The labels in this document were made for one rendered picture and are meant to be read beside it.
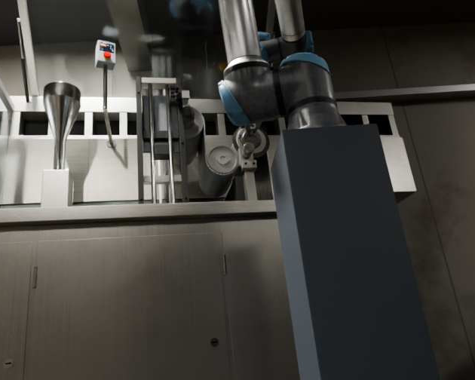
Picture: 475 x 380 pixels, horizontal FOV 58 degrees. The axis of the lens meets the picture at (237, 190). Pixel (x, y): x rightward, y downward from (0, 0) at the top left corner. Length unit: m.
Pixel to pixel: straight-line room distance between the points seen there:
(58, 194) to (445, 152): 3.04
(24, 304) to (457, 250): 3.02
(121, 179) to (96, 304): 0.84
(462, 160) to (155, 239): 3.06
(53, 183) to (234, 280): 0.78
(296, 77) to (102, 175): 1.14
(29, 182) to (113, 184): 0.33
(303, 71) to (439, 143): 2.93
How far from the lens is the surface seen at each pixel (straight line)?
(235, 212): 1.23
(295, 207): 0.82
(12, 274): 1.25
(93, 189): 1.92
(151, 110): 1.55
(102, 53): 1.86
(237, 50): 1.08
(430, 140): 3.86
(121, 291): 1.19
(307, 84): 1.00
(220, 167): 1.61
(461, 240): 3.63
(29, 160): 2.02
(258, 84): 1.02
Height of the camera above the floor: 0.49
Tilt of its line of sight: 21 degrees up
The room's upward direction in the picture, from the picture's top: 6 degrees counter-clockwise
